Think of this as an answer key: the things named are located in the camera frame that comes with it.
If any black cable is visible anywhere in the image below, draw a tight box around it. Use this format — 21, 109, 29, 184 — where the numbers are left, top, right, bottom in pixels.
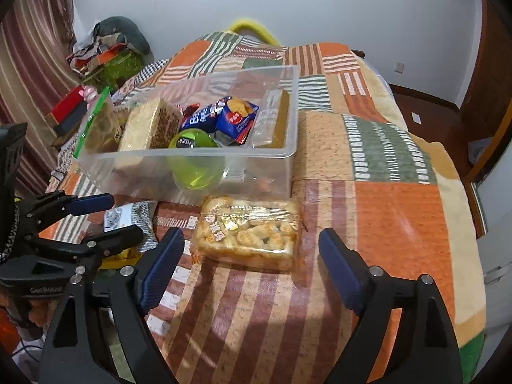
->
10, 340, 46, 371

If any orange striped patchwork blanket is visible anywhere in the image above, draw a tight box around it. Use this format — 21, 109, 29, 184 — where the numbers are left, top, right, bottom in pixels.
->
44, 31, 486, 384

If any wooden wardrobe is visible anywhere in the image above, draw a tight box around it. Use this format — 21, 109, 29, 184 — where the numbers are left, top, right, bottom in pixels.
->
458, 0, 512, 180

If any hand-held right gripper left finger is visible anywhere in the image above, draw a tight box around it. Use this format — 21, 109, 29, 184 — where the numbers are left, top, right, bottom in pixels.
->
38, 227, 185, 384

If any clear pack of fried puffs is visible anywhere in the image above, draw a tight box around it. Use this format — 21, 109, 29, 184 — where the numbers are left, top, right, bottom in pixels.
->
190, 195, 301, 275

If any clear cracker tube pack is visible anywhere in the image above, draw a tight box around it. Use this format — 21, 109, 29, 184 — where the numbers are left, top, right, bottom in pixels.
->
252, 89, 291, 148

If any clear plastic storage box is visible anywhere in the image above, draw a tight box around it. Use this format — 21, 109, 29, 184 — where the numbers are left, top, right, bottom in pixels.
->
74, 64, 300, 203

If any green zip snack bag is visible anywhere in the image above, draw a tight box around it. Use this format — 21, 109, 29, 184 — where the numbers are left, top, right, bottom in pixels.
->
73, 86, 121, 158

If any pile of household clutter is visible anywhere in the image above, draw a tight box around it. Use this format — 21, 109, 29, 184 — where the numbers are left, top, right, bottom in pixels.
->
66, 28, 129, 76

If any yellow bed headboard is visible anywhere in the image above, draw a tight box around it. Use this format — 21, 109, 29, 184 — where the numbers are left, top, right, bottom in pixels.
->
227, 18, 283, 44

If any blue and red snack packet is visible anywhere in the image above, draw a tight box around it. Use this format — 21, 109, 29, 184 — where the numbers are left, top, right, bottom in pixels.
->
180, 96, 260, 145

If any red box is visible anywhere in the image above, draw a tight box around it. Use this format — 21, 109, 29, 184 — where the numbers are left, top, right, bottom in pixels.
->
45, 85, 89, 126

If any green jelly cup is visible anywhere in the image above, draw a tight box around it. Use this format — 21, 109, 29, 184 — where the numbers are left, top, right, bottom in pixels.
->
167, 129, 227, 190

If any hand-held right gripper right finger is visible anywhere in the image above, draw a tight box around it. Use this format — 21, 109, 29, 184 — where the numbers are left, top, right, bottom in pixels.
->
318, 227, 465, 384

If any white and grey snack packet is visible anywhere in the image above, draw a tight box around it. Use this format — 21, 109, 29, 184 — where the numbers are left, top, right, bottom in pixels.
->
102, 201, 158, 254

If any green shopping bag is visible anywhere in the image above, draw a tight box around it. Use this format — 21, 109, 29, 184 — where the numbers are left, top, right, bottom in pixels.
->
82, 50, 145, 89

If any bread loaf slice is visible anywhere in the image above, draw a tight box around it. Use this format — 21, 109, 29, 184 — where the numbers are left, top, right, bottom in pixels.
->
117, 97, 184, 153

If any striped brown curtain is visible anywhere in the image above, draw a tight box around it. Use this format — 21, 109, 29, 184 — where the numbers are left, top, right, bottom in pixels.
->
0, 0, 78, 196

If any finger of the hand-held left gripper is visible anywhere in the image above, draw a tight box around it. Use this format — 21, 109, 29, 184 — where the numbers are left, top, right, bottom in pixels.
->
24, 225, 145, 268
22, 192, 115, 230

